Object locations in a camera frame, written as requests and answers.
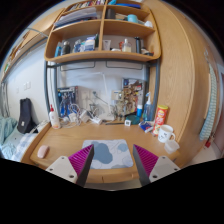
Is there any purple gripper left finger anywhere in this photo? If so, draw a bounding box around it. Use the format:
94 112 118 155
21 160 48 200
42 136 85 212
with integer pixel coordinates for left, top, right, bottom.
45 143 95 188

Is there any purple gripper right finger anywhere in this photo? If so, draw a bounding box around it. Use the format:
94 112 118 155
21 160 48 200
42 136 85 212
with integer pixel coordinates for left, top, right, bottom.
132 143 181 187

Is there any blue cloud mouse pad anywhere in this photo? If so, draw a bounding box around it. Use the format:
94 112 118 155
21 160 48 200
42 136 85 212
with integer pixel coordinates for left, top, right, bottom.
82 139 133 169

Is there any wooden desk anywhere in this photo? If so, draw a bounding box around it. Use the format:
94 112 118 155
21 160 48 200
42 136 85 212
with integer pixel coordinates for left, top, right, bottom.
20 120 181 185

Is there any clear plastic cup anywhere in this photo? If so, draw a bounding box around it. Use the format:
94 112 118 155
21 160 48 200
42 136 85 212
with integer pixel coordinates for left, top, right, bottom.
164 140 180 154

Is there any white mug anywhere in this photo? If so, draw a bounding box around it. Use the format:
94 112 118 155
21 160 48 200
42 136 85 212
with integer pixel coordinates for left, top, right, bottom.
158 125 176 143

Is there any small white cube clock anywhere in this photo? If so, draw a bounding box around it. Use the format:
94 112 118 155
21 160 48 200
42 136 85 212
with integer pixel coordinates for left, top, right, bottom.
125 120 131 126

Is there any white power strip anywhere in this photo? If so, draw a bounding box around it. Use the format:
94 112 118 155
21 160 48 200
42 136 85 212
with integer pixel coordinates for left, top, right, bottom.
90 116 102 125

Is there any red chips can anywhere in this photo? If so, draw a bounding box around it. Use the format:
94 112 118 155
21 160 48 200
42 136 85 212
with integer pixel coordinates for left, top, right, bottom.
152 105 168 136

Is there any blue spray bottle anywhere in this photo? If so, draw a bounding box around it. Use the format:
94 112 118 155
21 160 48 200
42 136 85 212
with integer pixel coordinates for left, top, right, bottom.
143 92 152 121

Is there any white lotion bottle red cap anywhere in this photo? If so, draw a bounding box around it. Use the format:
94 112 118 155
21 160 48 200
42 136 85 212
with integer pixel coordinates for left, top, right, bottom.
49 106 61 129

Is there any wooden mechanical model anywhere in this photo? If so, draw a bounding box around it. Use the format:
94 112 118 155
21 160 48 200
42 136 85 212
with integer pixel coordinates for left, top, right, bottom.
116 84 143 118

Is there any blue box on desk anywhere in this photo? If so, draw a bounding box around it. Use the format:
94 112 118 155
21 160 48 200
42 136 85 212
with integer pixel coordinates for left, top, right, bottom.
58 86 79 117

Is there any bed with blue bedding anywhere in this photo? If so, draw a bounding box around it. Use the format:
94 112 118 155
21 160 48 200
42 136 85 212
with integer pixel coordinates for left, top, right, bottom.
0 114 43 161

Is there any striped hanging towel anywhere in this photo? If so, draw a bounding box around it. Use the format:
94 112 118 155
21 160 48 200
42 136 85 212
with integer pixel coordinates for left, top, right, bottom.
199 63 218 142

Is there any clear bottle on shelf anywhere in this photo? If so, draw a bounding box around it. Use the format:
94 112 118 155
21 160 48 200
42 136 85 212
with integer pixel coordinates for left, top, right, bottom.
122 39 131 52

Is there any black thermos on shelf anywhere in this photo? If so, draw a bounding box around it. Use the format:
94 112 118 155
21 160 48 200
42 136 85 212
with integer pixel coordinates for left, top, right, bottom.
135 37 141 54

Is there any wooden shelf unit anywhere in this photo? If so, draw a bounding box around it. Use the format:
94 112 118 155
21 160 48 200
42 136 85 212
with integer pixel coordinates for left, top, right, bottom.
44 0 161 63

